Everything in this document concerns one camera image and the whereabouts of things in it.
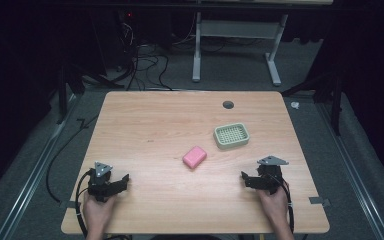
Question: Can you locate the person's right hand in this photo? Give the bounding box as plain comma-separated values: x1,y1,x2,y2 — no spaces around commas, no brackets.
257,185,290,232

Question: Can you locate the black metal stand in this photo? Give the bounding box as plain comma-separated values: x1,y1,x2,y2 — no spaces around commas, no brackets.
281,72,344,136
55,61,125,125

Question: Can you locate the bundle of black cables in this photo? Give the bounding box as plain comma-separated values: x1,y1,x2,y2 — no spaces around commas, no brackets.
114,13,174,92

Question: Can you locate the person's left hand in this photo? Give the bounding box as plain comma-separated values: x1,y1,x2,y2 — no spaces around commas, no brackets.
82,191,118,235

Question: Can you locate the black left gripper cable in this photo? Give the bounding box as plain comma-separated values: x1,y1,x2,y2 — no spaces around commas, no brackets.
74,168,95,240

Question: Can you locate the white metal desk frame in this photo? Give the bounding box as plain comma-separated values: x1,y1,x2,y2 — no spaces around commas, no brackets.
191,11,290,87

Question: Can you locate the grey tape strip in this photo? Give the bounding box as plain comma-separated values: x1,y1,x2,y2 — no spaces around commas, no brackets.
308,196,332,208
59,199,82,210

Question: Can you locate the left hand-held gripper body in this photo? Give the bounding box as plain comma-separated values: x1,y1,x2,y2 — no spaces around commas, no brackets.
87,161,118,203

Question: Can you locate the metal floor rail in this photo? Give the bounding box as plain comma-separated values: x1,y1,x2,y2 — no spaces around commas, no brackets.
0,95,82,240
315,102,384,240

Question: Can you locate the black floor cable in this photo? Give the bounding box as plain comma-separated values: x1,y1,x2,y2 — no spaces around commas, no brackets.
45,114,100,204

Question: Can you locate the pink soap bar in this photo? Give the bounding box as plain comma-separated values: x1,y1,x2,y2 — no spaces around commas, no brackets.
182,145,208,170

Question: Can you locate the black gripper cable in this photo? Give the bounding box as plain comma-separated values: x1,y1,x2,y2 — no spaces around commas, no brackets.
281,179,296,234
74,168,95,240

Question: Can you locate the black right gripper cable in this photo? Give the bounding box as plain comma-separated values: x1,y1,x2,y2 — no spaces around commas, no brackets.
281,179,296,234

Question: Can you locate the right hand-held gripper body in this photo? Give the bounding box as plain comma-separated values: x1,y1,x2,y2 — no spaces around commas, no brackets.
255,155,290,196

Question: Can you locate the green soap dish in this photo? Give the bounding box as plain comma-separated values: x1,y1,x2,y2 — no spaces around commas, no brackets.
212,122,251,150

